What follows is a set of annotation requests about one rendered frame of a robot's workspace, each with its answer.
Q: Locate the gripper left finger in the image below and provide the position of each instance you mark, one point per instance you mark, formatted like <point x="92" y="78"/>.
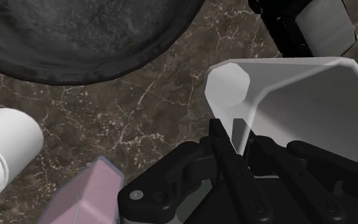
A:
<point x="166" y="186"/>

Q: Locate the dark grey round bowl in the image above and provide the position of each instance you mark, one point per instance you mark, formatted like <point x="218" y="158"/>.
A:
<point x="73" y="34"/>

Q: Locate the grey faceted cup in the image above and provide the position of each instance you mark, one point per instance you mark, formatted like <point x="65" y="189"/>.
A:
<point x="305" y="102"/>

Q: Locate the pink faceted container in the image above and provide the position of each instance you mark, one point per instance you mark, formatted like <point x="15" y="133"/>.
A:
<point x="88" y="195"/>

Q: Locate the white cylindrical cup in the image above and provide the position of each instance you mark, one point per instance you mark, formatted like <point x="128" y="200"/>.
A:
<point x="8" y="145"/>

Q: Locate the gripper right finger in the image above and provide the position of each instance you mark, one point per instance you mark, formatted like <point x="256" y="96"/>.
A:
<point x="305" y="173"/>

